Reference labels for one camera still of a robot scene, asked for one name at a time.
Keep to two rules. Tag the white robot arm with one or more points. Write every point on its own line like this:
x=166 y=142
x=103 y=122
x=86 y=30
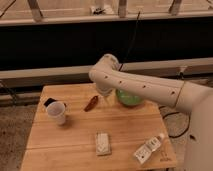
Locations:
x=184 y=96

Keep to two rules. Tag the white sponge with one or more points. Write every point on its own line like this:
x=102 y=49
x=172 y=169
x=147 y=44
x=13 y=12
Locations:
x=102 y=144

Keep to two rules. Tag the green bowl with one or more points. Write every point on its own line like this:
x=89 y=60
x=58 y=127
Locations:
x=128 y=99

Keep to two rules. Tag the wooden table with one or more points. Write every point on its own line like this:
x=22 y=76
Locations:
x=64 y=137

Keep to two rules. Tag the small black object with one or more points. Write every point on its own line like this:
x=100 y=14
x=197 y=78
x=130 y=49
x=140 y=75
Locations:
x=49 y=101

